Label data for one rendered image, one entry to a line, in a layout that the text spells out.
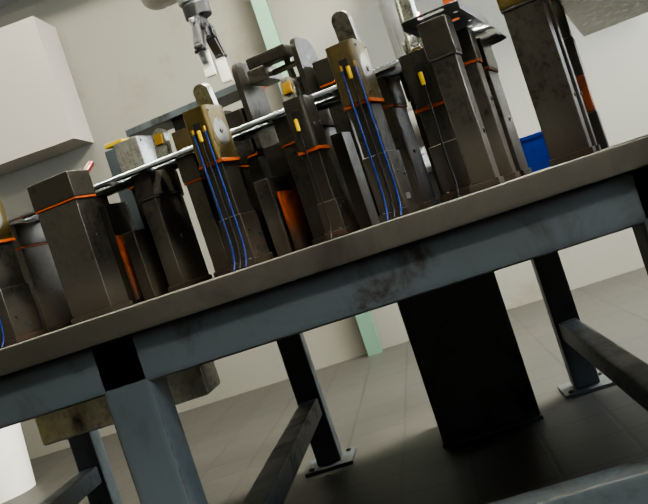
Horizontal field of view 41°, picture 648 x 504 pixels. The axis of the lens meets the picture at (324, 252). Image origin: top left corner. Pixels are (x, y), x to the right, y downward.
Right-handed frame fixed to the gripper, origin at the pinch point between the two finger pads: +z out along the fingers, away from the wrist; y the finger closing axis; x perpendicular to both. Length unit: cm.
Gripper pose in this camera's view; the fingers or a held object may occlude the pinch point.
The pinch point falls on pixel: (218, 75)
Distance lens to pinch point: 242.4
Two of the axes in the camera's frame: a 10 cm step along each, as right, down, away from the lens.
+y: -2.1, 0.8, -9.7
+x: 9.3, -3.0, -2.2
